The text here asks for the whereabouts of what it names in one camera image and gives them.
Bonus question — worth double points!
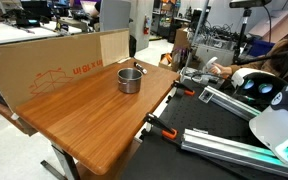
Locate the red fire extinguisher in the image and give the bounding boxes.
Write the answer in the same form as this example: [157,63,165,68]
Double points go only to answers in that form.
[142,14,151,36]

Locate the white work table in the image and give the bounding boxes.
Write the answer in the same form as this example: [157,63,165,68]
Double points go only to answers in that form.
[0,21,84,48]

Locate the white VR controller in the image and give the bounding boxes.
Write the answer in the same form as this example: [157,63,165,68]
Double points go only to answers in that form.
[202,56,222,75]

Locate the black orange bar clamp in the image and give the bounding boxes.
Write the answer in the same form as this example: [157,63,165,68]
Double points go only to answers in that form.
[171,80,196,98]
[142,112,179,141]

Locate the small stainless steel pot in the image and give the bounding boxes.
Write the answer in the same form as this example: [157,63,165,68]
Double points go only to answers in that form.
[117,67,144,95]

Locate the operator hand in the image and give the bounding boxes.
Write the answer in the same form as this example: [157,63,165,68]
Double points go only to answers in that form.
[210,64,234,77]

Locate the silver metal pole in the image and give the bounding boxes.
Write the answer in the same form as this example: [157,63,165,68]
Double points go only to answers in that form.
[183,0,211,80]

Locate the flat cardboard sheet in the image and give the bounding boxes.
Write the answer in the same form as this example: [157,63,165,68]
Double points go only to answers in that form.
[248,8,288,44]

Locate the white VR headset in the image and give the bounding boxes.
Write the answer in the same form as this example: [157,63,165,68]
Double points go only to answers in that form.
[230,67,288,102]

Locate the grey equipment box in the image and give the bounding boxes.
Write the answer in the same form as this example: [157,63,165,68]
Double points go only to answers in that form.
[195,42,236,68]

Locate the blue plastic crate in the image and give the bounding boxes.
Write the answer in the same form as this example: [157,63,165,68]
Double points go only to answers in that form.
[248,38,276,58]

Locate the brown cardboard box panel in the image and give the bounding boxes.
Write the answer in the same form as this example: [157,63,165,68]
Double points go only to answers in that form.
[0,28,131,113]

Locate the grey partition panel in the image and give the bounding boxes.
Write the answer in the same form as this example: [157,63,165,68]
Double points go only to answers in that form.
[98,0,132,33]

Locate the operator brown sleeve forearm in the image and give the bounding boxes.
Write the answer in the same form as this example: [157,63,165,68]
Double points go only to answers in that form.
[230,36,288,82]

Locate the black camera tripod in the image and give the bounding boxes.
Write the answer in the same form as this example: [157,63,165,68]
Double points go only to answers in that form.
[233,7,285,66]

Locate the white marker with black cap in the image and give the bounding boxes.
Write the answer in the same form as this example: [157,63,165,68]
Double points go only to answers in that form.
[133,61,149,75]

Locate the silver aluminium extrusion rail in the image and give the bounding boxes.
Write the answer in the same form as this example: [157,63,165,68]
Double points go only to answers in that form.
[198,85,262,122]
[180,128,288,180]

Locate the grey metal table leg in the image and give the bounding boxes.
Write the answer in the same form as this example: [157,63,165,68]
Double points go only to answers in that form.
[39,142,82,180]

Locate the black perforated breadboard base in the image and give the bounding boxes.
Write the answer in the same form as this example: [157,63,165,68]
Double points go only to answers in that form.
[120,77,288,180]

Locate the small brown cardboard box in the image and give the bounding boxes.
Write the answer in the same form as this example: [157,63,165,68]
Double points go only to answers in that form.
[173,26,192,51]

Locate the black stereo camera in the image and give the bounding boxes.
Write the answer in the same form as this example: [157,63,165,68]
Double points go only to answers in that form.
[229,0,273,10]

